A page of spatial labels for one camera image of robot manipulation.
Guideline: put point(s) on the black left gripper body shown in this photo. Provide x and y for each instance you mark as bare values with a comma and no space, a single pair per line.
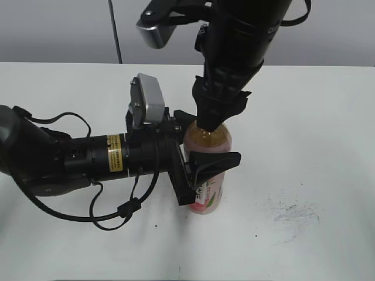
154,149

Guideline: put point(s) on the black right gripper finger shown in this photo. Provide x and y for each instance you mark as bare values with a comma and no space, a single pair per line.
205,117
229,105

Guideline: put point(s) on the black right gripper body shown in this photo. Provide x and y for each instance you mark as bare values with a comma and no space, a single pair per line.
231,60

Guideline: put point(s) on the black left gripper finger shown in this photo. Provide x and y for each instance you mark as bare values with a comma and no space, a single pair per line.
182,122
204,166

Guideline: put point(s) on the pink oolong tea bottle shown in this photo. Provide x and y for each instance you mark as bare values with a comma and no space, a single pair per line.
208,195

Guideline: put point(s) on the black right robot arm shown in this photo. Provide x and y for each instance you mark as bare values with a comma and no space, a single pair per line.
261,19

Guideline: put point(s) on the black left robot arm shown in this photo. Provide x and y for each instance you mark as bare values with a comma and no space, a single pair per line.
52,163

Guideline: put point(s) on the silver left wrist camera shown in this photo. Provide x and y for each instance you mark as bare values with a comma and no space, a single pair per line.
147,104

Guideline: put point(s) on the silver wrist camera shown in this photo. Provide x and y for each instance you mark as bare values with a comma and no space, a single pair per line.
147,104
155,36

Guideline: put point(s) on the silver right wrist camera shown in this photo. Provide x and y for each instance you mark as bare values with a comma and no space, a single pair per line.
155,36

